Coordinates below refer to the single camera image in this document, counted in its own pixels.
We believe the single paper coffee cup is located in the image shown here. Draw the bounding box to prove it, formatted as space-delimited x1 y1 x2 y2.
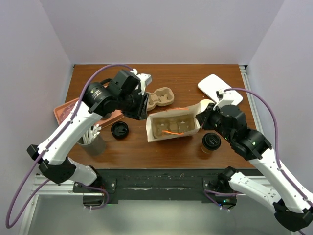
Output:
201 145 218 154

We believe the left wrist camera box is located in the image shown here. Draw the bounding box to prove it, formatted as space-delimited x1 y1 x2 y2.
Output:
137 73 152 93

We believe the orange plastic tray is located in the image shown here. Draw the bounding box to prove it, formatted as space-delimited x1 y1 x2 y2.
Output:
53 98 124 128

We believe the brown paper takeout bag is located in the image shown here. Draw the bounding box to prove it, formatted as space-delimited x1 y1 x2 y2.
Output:
146 99 214 142

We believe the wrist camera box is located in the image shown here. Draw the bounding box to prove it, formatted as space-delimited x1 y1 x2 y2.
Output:
137 73 152 93
213 89 243 110

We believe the white rectangular tray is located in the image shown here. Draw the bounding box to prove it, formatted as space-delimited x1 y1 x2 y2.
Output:
198 74 231 103

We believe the aluminium frame rail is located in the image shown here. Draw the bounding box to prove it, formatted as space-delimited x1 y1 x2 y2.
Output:
18 64 301 235

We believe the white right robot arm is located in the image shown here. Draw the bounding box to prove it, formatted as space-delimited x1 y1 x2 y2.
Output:
196 103 313 232

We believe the black plastic cup lid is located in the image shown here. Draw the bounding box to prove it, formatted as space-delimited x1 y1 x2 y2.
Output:
202 132 221 148

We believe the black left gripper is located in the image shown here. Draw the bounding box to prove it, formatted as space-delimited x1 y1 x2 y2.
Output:
117 89 149 120

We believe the stack of black lids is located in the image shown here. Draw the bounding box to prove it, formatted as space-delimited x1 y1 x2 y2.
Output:
111 121 129 140

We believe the grey cup with stirrers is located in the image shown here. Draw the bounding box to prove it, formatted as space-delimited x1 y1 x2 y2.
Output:
77 124 106 156

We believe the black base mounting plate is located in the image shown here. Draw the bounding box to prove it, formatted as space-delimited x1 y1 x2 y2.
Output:
73 168 246 205

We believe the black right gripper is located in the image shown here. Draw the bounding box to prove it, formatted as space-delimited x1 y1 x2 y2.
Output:
195 102 233 142

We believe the cardboard two-cup carrier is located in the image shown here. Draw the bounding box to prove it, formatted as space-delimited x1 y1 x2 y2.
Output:
147 87 175 111

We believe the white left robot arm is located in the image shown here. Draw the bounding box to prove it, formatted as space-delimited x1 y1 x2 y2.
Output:
27 70 152 192

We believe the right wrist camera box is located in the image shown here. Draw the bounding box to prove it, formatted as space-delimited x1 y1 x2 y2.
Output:
213 89 243 110

